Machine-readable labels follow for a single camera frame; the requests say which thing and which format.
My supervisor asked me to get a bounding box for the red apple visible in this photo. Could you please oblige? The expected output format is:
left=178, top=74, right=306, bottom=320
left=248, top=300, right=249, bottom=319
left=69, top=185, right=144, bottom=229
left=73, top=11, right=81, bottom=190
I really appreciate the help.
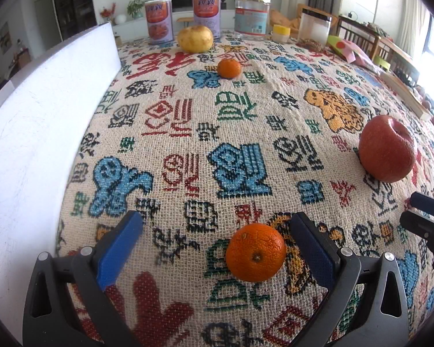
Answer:
left=358, top=115, right=415, bottom=183

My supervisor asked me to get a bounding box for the orange mandarin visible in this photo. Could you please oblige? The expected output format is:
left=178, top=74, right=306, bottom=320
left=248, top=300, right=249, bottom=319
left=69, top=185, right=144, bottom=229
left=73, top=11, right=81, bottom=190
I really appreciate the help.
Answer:
left=225, top=223, right=287, bottom=283
left=217, top=59, right=242, bottom=79

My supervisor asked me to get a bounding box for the patterned woven tablecloth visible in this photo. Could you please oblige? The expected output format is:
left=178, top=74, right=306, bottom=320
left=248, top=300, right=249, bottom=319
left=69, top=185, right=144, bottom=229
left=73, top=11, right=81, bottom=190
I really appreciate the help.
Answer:
left=57, top=32, right=434, bottom=346

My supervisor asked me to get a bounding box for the white cardboard box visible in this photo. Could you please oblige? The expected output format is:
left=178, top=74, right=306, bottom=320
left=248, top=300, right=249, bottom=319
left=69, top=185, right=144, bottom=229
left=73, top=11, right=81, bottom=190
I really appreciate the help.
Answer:
left=0, top=23, right=120, bottom=339

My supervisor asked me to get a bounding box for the white sheer curtain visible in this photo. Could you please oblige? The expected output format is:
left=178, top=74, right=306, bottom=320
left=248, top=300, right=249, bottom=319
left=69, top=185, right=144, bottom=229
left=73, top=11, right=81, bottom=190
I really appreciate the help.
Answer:
left=397, top=0, right=431, bottom=57

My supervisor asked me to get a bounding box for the pile of dried nuts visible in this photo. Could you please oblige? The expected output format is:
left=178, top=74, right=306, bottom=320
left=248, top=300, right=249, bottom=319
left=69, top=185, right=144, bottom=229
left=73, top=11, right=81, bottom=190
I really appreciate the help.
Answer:
left=296, top=38, right=325, bottom=53

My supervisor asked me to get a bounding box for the clear jar black lid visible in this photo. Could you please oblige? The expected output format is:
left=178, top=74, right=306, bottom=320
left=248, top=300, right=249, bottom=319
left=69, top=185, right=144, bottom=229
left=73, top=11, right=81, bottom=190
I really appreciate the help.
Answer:
left=298, top=8, right=332, bottom=46

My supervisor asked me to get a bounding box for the small yellow lid jar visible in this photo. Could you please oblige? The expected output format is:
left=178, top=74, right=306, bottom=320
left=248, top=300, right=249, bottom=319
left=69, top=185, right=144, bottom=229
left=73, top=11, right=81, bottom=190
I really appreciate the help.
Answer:
left=271, top=24, right=291, bottom=43

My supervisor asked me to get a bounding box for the white tv cabinet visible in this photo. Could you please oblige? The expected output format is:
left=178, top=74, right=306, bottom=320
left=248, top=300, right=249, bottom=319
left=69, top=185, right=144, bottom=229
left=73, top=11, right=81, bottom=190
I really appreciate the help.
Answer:
left=112, top=9, right=240, bottom=43

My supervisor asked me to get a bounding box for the orange lounge chair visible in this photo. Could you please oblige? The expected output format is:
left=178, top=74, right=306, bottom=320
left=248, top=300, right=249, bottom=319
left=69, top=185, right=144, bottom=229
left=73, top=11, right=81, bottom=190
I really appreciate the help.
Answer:
left=269, top=4, right=339, bottom=38

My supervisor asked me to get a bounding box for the red flower vase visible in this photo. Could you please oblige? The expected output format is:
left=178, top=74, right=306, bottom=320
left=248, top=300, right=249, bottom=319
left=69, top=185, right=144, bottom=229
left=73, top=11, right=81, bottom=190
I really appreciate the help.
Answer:
left=99, top=2, right=117, bottom=23

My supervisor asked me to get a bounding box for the wooden stool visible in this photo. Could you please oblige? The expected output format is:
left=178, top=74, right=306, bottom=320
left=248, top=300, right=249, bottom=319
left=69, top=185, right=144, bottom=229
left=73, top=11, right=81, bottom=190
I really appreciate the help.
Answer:
left=176, top=16, right=194, bottom=28

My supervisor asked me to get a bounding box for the pink can left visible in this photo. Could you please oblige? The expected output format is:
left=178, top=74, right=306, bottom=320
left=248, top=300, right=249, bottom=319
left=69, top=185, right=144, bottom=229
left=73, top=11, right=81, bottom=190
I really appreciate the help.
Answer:
left=145, top=0, right=174, bottom=45

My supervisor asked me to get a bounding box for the pink can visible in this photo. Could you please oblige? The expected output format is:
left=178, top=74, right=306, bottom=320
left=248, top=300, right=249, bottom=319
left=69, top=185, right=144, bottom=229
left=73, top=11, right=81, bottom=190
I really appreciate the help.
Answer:
left=145, top=0, right=174, bottom=45
left=192, top=0, right=221, bottom=38

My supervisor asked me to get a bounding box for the green potted plant left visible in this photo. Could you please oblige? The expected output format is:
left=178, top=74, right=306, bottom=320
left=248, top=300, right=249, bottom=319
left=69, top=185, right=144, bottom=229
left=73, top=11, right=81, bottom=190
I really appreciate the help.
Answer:
left=127, top=0, right=145, bottom=20

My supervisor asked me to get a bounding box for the dark glass cabinet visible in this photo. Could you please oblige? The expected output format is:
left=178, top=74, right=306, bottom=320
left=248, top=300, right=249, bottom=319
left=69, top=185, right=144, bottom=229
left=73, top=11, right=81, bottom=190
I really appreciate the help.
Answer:
left=53, top=0, right=97, bottom=41

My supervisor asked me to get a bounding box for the glass jar gold lid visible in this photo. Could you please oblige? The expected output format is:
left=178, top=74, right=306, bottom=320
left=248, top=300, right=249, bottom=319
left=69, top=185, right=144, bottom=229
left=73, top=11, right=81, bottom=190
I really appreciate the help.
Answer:
left=234, top=0, right=271, bottom=41

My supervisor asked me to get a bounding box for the pink can right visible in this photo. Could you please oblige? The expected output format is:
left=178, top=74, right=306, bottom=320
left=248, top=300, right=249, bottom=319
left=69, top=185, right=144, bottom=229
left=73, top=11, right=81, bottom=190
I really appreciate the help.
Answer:
left=192, top=0, right=221, bottom=38

